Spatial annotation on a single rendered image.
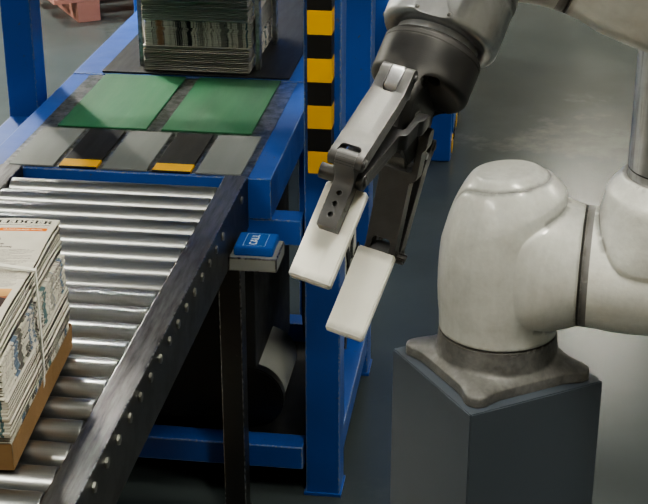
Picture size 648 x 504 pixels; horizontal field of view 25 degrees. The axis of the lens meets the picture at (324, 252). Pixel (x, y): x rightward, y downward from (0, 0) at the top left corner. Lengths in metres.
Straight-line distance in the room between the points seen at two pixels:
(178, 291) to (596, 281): 1.02
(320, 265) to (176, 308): 1.59
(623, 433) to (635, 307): 2.01
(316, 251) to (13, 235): 1.34
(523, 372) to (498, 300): 0.11
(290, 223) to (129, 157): 0.39
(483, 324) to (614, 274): 0.17
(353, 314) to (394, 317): 3.22
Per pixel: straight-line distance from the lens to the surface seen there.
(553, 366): 1.89
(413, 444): 1.97
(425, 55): 1.04
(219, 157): 3.24
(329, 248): 0.96
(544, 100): 6.31
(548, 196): 1.79
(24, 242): 2.25
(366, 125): 0.97
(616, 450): 3.72
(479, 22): 1.06
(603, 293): 1.79
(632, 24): 1.11
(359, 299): 1.09
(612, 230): 1.78
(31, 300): 2.19
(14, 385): 2.08
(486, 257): 1.78
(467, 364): 1.86
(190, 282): 2.63
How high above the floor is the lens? 1.91
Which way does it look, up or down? 24 degrees down
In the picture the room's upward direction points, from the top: straight up
